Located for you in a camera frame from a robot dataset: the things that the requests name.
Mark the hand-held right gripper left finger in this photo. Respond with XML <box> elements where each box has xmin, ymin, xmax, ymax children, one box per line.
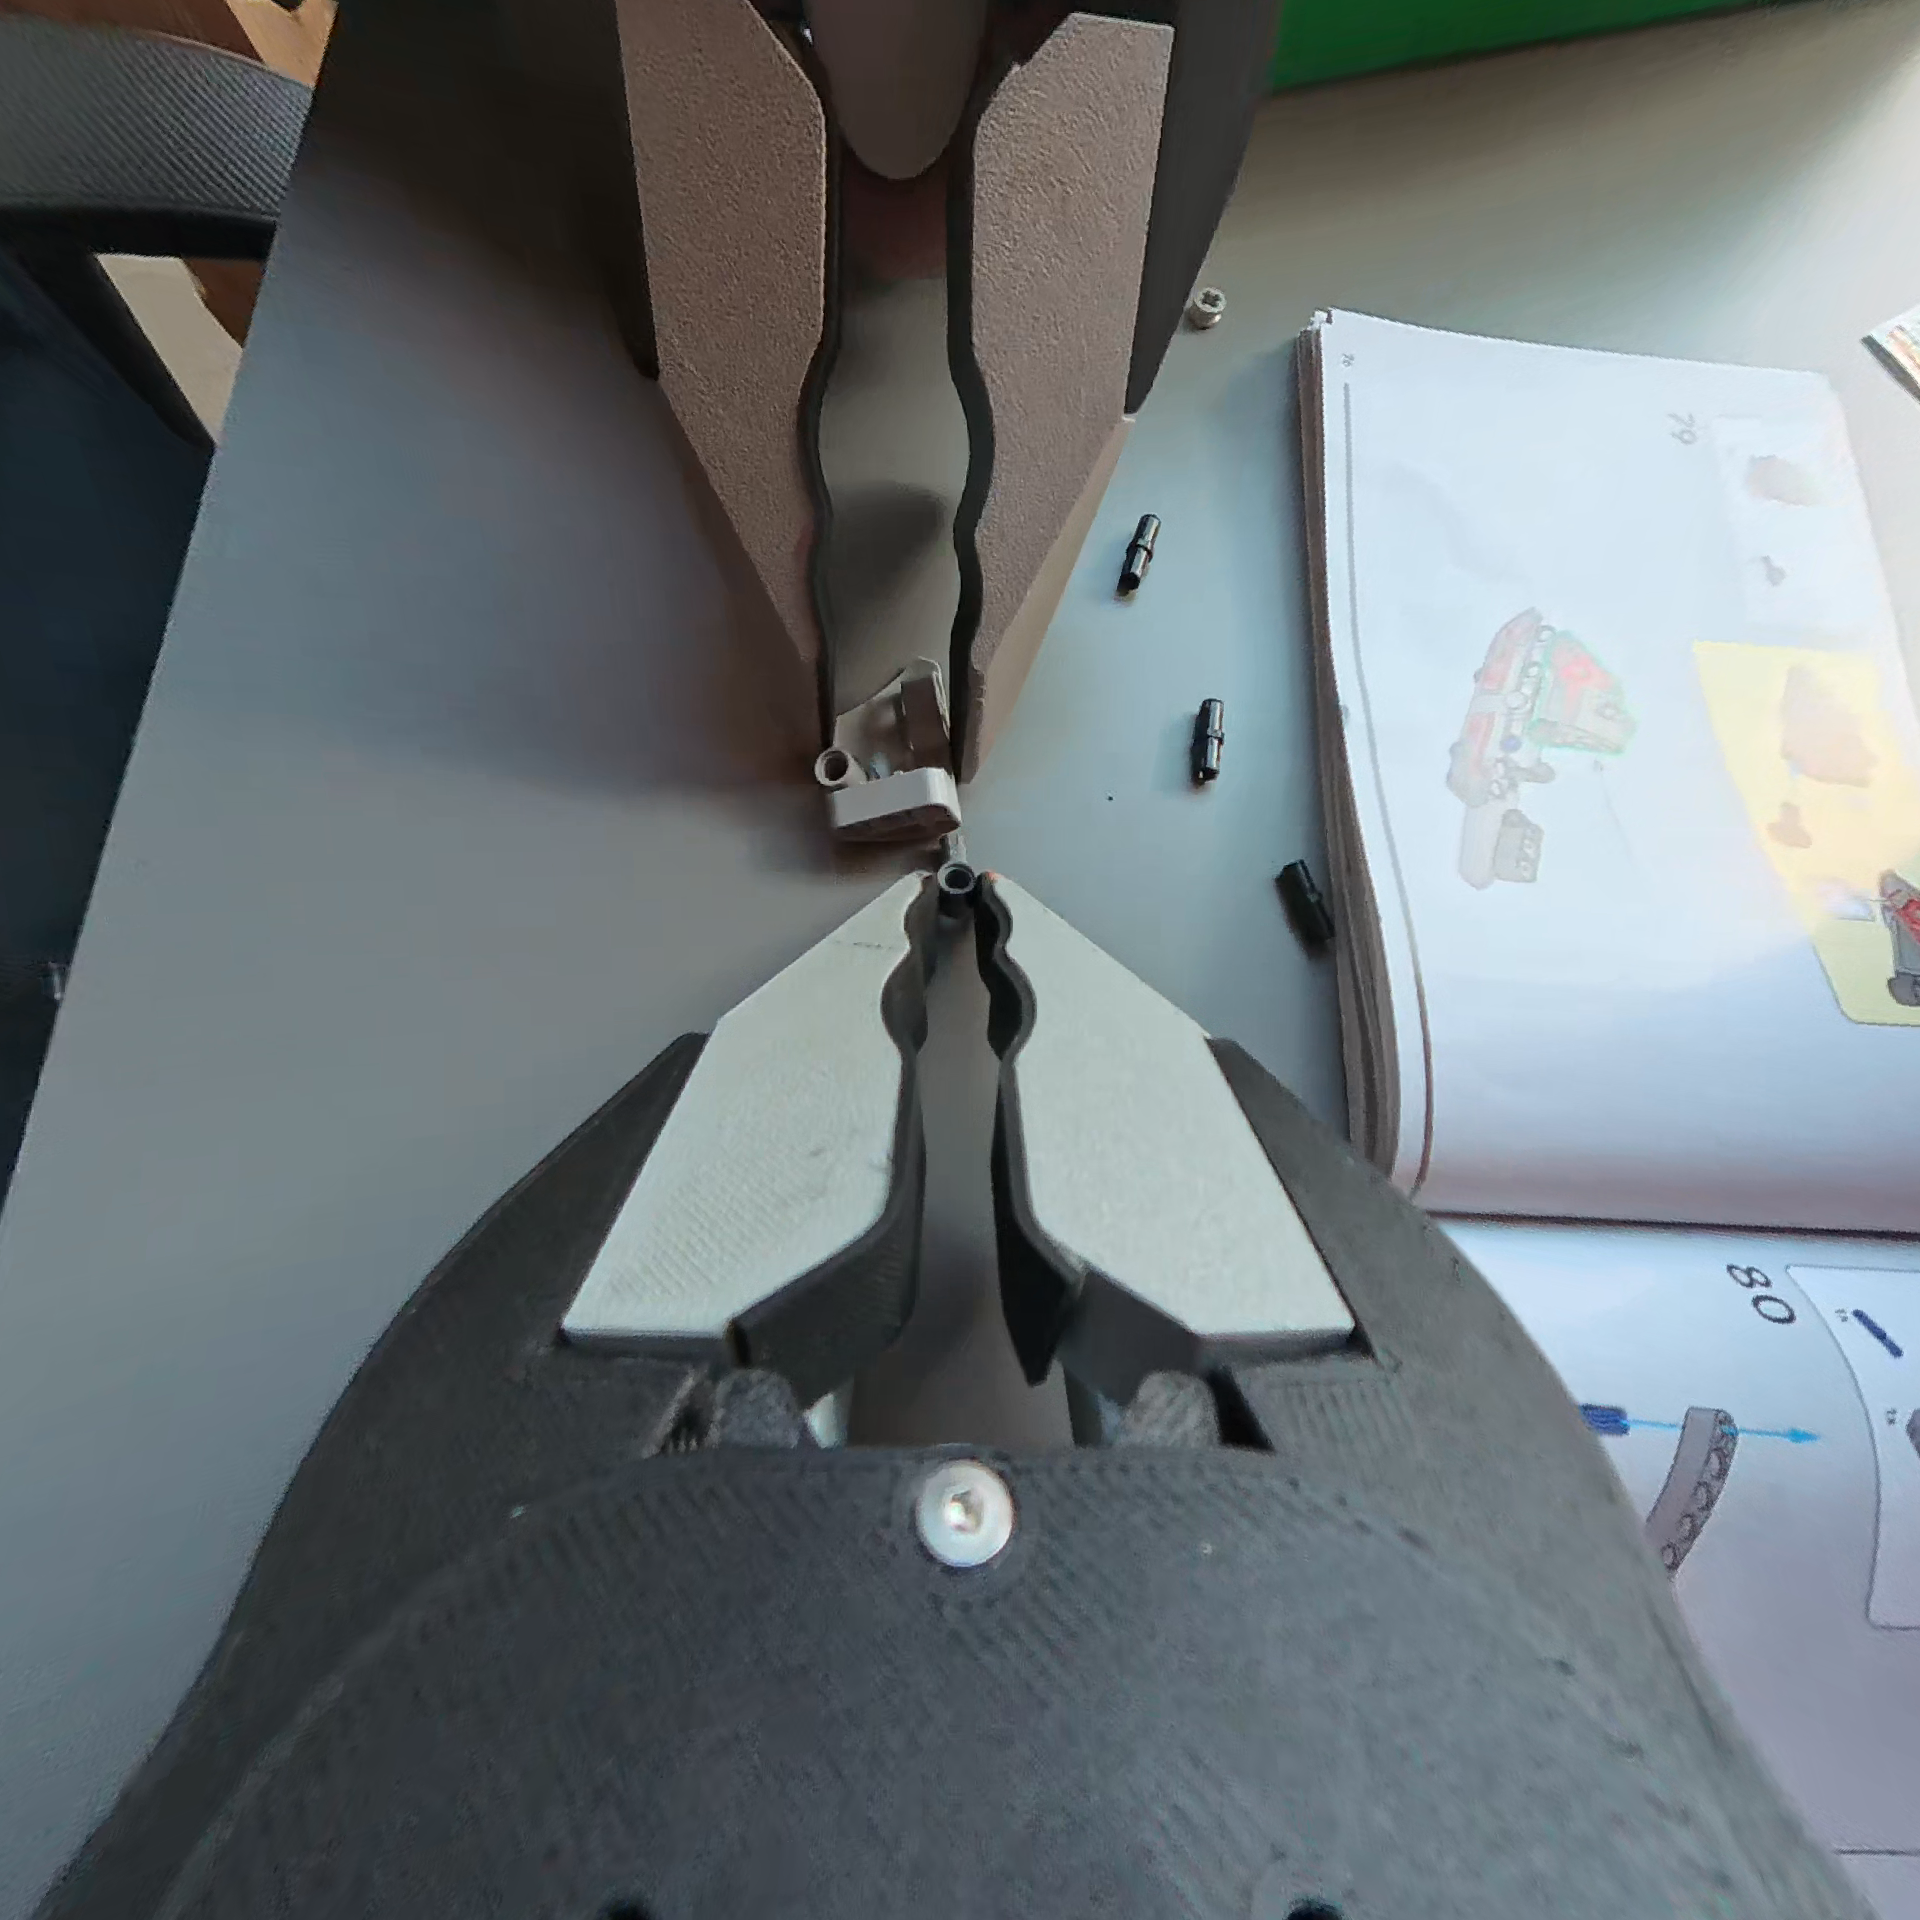
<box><xmin>563</xmin><ymin>871</ymin><xmax>933</xmax><ymax>1370</ymax></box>

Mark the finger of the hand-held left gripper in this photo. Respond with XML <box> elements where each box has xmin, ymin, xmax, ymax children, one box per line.
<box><xmin>615</xmin><ymin>0</ymin><xmax>841</xmax><ymax>751</ymax></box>
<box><xmin>943</xmin><ymin>6</ymin><xmax>1176</xmax><ymax>784</ymax></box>

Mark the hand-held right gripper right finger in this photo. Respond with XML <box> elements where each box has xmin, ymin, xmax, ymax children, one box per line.
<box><xmin>971</xmin><ymin>871</ymin><xmax>1365</xmax><ymax>1390</ymax></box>

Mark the light grey lego panel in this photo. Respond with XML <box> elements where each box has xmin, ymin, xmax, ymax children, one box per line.
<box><xmin>813</xmin><ymin>660</ymin><xmax>964</xmax><ymax>845</ymax></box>

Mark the lego instruction booklet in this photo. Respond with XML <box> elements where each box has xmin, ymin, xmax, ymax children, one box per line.
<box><xmin>1293</xmin><ymin>306</ymin><xmax>1920</xmax><ymax>1854</ymax></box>

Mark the green plastic bin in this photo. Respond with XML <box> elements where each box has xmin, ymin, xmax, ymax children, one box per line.
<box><xmin>1267</xmin><ymin>0</ymin><xmax>1788</xmax><ymax>96</ymax></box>

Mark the black chair armrest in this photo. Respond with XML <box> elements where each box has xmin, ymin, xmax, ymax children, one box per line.
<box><xmin>0</xmin><ymin>0</ymin><xmax>325</xmax><ymax>266</ymax></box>

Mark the person's dark clothing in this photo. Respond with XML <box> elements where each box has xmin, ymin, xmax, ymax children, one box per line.
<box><xmin>0</xmin><ymin>246</ymin><xmax>216</xmax><ymax>1203</ymax></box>

